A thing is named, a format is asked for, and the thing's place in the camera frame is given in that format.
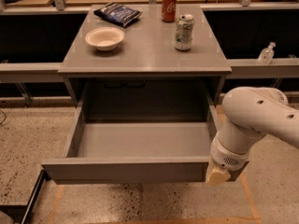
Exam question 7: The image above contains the grey drawer cabinet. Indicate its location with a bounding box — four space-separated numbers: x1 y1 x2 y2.
59 5 231 122

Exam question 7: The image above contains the grey top drawer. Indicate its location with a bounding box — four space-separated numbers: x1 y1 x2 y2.
41 91 249 186

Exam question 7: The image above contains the green white soda can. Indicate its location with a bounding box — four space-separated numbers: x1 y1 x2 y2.
175 14 195 51

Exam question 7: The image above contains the white bowl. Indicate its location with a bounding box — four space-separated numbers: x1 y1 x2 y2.
85 27 124 51

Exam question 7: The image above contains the clear sanitizer bottle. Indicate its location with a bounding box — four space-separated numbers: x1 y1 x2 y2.
258 42 276 64

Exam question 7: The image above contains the dark blue chip bag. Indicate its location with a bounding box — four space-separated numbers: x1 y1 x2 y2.
93 2 141 27

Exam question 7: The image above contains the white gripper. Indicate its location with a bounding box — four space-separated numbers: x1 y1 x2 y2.
206 136 249 187

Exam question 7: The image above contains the black metal bar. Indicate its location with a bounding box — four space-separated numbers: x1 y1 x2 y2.
0 169 50 224

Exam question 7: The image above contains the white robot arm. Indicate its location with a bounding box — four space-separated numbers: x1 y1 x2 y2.
206 87 299 186

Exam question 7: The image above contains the grey metal rail shelf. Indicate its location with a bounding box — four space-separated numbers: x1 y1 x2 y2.
0 58 299 83

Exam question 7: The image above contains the red cola can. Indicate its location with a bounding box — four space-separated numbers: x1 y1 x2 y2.
162 0 177 22

